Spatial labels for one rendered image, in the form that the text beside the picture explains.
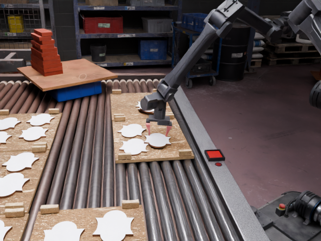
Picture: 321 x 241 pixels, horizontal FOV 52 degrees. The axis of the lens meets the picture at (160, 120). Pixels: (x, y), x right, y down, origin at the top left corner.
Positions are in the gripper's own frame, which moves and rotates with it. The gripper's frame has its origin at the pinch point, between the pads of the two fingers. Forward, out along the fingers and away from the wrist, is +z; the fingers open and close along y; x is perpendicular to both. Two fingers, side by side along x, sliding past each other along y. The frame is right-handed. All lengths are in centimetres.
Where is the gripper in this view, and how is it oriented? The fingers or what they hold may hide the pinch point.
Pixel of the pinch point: (157, 135)
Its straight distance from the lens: 160.6
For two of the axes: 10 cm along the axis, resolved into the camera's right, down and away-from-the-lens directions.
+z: -0.8, 9.2, 3.7
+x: -0.1, -3.7, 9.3
